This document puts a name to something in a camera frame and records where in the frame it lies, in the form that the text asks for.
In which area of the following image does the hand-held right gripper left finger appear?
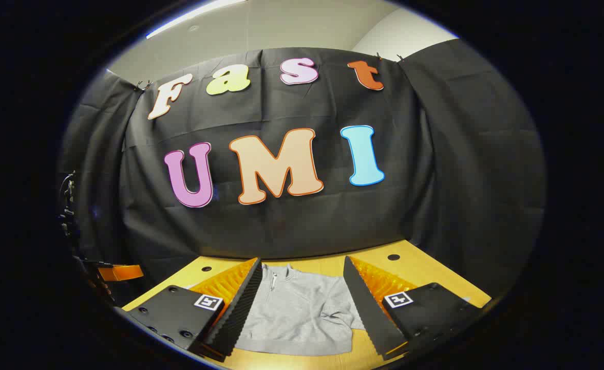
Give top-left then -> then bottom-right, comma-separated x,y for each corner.
120,257 -> 264,363

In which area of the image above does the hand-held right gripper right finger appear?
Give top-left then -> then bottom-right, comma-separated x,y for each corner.
343,255 -> 490,360

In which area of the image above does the grey zip-neck sweater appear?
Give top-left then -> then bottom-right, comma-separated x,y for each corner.
233,263 -> 367,357

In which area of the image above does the black backdrop cloth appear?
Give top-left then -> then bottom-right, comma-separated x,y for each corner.
58,39 -> 546,309

